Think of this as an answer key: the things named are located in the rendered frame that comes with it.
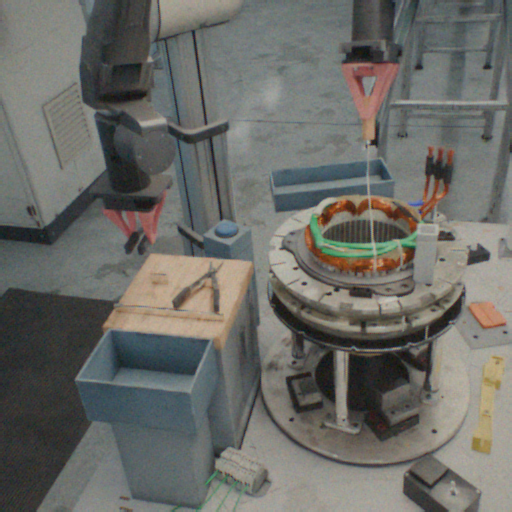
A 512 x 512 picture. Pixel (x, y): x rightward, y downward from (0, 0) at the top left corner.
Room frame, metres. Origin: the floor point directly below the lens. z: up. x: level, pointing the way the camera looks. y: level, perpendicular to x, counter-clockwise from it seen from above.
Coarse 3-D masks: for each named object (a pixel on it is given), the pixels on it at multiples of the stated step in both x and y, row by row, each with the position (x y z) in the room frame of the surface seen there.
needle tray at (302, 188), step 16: (368, 160) 1.22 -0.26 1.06; (272, 176) 1.21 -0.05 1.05; (288, 176) 1.22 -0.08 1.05; (304, 176) 1.22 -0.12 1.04; (320, 176) 1.22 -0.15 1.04; (336, 176) 1.22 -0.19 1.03; (352, 176) 1.22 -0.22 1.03; (368, 176) 1.22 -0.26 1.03; (384, 176) 1.19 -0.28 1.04; (272, 192) 1.16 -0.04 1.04; (288, 192) 1.19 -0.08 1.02; (304, 192) 1.11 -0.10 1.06; (320, 192) 1.11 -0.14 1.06; (336, 192) 1.11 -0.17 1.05; (352, 192) 1.12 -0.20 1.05; (384, 192) 1.12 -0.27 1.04; (288, 208) 1.11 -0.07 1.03; (304, 208) 1.11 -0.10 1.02
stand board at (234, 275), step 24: (144, 264) 0.90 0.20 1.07; (168, 264) 0.89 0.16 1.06; (192, 264) 0.89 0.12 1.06; (216, 264) 0.88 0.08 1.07; (240, 264) 0.87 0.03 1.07; (144, 288) 0.83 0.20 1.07; (168, 288) 0.83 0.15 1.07; (240, 288) 0.81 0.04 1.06; (120, 312) 0.77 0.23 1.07; (216, 312) 0.75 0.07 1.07; (216, 336) 0.70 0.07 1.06
